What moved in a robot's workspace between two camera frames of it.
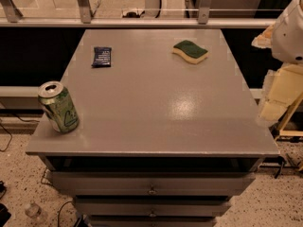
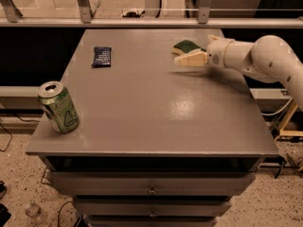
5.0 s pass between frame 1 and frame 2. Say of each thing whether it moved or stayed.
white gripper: moved
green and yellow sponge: stayed
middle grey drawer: stayed
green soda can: stayed
